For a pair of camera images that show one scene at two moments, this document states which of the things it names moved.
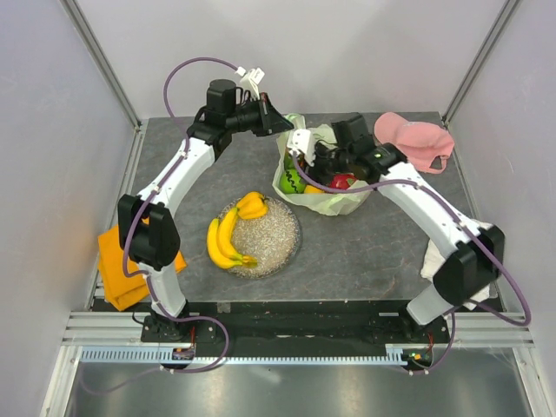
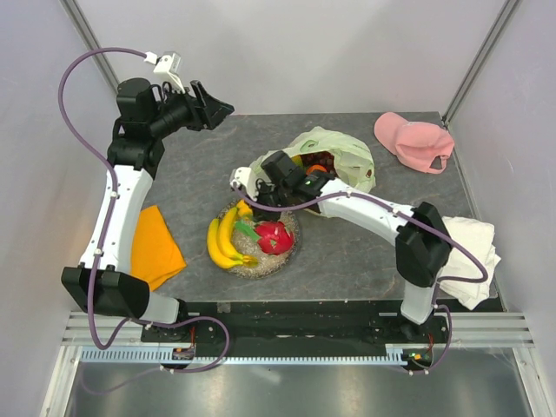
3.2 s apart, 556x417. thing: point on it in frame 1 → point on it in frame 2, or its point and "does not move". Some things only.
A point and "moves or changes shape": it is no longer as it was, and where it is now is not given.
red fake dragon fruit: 342,181 → 274,237
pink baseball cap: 420,142 does not move
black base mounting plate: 295,324 does not move
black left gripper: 270,119 → 206,112
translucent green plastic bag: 333,204 moves or changes shape
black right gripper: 314,171 → 268,216
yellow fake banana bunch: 221,247 does not move
